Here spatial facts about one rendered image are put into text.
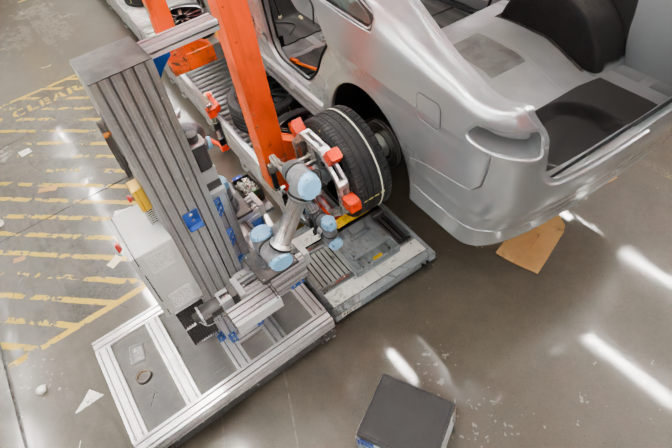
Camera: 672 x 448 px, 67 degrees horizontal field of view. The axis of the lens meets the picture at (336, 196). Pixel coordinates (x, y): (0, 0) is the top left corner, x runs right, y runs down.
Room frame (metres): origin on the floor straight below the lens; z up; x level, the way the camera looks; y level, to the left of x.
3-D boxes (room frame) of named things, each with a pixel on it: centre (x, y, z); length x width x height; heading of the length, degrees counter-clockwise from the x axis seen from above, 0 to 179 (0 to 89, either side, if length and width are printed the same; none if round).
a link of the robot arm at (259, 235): (1.72, 0.40, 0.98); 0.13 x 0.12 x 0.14; 28
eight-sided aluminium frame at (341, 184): (2.27, 0.06, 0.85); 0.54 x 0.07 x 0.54; 26
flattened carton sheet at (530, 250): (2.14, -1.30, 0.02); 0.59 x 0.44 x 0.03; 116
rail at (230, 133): (3.81, 0.89, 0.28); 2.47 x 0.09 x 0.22; 26
